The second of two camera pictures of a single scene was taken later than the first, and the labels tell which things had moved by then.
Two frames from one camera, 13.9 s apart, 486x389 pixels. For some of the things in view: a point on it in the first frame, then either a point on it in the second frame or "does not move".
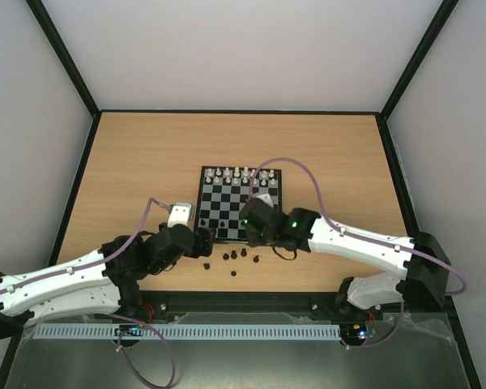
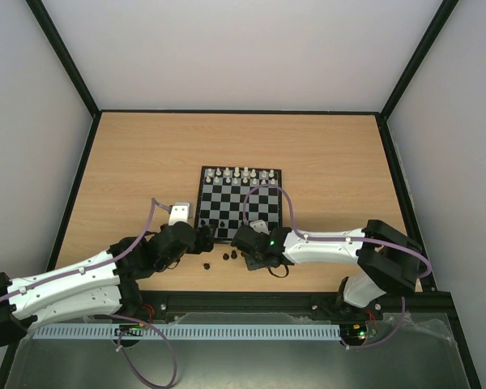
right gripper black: x=253 y=226 to x=241 y=241
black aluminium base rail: x=274 y=307 does not move
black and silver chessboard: x=223 y=193 does not move
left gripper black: x=206 y=243 does not move
